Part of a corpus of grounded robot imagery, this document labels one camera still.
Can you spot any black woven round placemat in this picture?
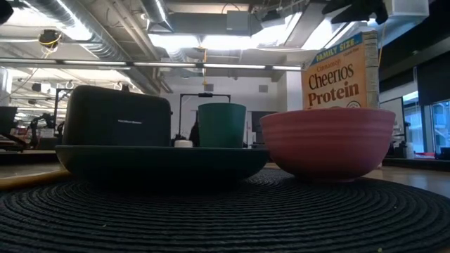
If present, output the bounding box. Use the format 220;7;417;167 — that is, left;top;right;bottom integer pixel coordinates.
0;167;450;253

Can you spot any pink ribbed bowl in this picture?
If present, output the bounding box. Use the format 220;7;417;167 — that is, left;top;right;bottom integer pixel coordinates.
259;108;397;183

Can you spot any black toaster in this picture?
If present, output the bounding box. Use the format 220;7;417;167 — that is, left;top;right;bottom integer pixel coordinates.
62;84;174;148

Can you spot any silver ceiling air duct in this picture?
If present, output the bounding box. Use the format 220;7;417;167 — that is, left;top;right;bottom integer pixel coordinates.
20;0;131;63

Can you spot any dark green plate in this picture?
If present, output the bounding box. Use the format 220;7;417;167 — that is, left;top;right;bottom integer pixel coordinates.
55;145;271;186

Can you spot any green plastic cup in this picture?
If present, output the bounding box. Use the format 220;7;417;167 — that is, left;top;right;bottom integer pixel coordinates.
197;102;248;149

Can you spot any black background rig frame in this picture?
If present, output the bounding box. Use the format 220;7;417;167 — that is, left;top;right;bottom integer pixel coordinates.
178;92;232;141

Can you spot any long ceiling light bar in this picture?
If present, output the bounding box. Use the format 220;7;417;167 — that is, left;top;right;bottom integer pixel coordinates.
0;58;303;72

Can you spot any yellow mat edge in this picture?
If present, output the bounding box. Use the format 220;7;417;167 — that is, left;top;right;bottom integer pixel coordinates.
0;169;73;192

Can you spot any Cheerios Protein cereal box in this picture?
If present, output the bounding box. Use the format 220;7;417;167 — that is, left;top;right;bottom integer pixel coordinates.
301;30;381;110

